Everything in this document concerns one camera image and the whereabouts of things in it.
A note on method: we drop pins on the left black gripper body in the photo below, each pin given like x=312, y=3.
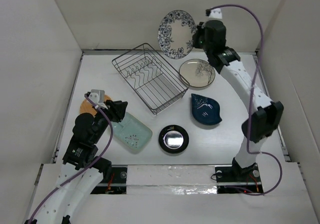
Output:
x=110, y=112

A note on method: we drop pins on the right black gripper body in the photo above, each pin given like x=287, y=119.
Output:
x=203, y=43

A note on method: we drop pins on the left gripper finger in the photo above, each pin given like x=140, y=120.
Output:
x=119, y=107
x=118, y=117

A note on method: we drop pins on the blue floral rimmed plate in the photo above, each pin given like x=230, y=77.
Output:
x=175, y=34

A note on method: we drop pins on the cream plate with tree pattern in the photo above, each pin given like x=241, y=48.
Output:
x=197, y=73

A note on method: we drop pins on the dark blue leaf-shaped dish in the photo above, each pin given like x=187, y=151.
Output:
x=205, y=110

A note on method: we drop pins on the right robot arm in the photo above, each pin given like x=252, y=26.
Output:
x=263, y=114

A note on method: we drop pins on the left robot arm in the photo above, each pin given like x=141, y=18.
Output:
x=81, y=168

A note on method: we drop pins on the light green rectangular tray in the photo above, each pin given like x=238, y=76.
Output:
x=131, y=134

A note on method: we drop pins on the black round glossy plate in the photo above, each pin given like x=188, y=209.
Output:
x=173, y=139

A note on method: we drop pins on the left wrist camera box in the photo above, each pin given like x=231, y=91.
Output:
x=96, y=98

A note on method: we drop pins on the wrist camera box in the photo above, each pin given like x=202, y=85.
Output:
x=96, y=98
x=214, y=13

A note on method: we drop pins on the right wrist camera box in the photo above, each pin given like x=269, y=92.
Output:
x=214, y=13

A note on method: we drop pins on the grey wire dish rack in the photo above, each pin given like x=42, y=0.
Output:
x=154, y=80

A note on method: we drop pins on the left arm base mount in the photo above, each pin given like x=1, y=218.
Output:
x=113, y=179

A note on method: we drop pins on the metal front rail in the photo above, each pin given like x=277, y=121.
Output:
x=175, y=182

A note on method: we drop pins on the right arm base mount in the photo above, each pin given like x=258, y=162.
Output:
x=232, y=179

